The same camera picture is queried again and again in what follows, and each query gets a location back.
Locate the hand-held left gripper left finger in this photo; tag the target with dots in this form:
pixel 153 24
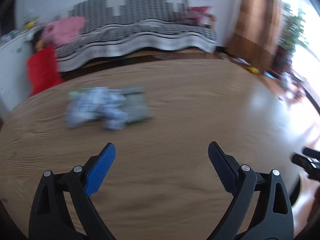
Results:
pixel 100 170

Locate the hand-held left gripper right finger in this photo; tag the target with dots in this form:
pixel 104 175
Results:
pixel 222 165

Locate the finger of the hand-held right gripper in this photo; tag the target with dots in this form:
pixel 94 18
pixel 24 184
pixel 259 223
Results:
pixel 303 162
pixel 311 153

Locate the bluish white wrapper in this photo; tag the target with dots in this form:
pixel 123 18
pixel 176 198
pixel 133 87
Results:
pixel 92 107

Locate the grey wrapper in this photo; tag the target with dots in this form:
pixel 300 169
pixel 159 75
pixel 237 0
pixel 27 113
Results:
pixel 137 105

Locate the round wooden table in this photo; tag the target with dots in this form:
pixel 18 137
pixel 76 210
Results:
pixel 175 105

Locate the blue floor mat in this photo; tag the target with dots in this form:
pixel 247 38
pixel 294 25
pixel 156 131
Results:
pixel 269 75

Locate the yellow toy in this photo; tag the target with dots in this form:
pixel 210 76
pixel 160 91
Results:
pixel 252 70

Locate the red cloth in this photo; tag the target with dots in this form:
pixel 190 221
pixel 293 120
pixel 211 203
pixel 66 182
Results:
pixel 43 70

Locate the wooden sofa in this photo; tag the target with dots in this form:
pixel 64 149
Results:
pixel 140 56

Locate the potted green plant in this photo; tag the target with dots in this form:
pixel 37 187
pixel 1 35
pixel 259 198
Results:
pixel 293 32

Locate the white cabinet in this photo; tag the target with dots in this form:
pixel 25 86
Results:
pixel 12 75

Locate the brown curtain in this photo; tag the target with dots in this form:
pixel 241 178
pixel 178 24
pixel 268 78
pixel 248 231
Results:
pixel 255 25

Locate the pink cloth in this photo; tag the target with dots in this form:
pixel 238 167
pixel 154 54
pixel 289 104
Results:
pixel 65 30

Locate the black-white patterned sofa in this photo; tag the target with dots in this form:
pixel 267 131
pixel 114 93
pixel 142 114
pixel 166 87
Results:
pixel 140 30

